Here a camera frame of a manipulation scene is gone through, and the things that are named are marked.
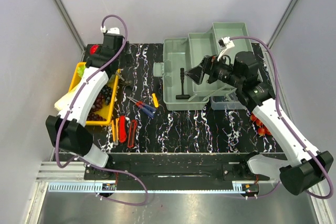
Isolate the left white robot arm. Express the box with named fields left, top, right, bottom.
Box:
left=46, top=25, right=127, bottom=179

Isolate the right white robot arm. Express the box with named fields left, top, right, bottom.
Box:
left=185, top=37, right=334, bottom=199

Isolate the yellow plastic tray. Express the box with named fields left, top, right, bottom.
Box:
left=68, top=62, right=119, bottom=126

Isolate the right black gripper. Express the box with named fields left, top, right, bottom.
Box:
left=184, top=51, right=243, bottom=89

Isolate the blue screwdriver with red band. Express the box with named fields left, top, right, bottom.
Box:
left=128, top=97, right=156, bottom=113

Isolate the dark red grape bunch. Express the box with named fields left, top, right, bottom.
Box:
left=87, top=94, right=106, bottom=121

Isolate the red tomato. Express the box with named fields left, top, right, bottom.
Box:
left=90, top=45, right=101, bottom=55

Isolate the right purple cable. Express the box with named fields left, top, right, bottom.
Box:
left=230, top=36, right=332, bottom=200

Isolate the red utility knife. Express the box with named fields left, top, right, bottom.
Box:
left=119, top=115, right=127, bottom=143

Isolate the black claw hammer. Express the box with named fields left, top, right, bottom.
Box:
left=175, top=68, right=190, bottom=100

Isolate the red cherry bunch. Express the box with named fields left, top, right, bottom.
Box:
left=250, top=114, right=272, bottom=136

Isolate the dark blue grape bunch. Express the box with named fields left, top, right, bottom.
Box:
left=101, top=85, right=113, bottom=105

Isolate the green lettuce leaf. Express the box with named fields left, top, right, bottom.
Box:
left=76, top=65, right=86, bottom=78

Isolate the clear grey plastic toolbox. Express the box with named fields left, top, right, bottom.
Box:
left=153, top=22, right=248, bottom=111

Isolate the yellow handled screwdriver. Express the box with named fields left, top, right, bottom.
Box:
left=152, top=93, right=159, bottom=108

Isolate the white green leek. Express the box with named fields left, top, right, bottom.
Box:
left=54, top=85, right=78, bottom=111

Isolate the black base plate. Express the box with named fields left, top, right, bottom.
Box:
left=83, top=152, right=271, bottom=190

